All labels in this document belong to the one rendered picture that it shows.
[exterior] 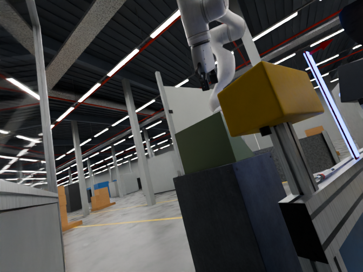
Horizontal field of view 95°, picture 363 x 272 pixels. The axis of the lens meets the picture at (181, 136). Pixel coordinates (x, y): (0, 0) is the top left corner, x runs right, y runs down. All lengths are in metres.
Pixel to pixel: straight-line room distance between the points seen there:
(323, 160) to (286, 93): 2.19
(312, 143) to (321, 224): 2.10
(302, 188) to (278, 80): 0.18
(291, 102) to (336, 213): 0.20
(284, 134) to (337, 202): 0.15
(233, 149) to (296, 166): 0.28
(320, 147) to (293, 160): 2.14
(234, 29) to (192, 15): 0.44
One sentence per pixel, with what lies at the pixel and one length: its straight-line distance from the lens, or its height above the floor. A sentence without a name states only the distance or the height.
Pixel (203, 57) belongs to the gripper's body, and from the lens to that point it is 0.67.
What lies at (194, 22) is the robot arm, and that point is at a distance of 0.68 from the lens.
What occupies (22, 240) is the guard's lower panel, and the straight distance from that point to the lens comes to 0.44.
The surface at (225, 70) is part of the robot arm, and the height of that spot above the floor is 1.40.
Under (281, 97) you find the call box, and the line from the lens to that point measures 0.28.
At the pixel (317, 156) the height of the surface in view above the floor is 0.71.
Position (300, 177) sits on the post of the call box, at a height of 0.89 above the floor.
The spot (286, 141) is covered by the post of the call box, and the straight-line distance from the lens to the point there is 0.34.
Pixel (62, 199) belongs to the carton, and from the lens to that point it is 8.02.
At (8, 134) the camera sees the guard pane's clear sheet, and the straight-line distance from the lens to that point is 0.48.
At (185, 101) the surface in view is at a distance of 2.20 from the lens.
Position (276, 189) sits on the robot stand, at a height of 0.79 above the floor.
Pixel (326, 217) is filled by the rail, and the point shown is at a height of 0.82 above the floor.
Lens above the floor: 0.95
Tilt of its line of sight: 12 degrees up
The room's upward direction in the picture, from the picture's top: 15 degrees counter-clockwise
